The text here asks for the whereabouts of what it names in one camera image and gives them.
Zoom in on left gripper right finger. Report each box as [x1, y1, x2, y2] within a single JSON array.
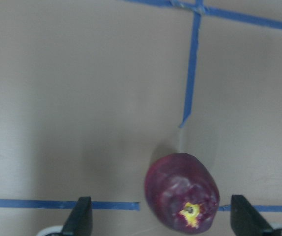
[[230, 195, 273, 236]]

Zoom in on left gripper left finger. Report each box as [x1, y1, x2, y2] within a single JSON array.
[[61, 197, 92, 236]]

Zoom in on dark purple apple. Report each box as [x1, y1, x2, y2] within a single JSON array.
[[144, 153, 220, 235]]

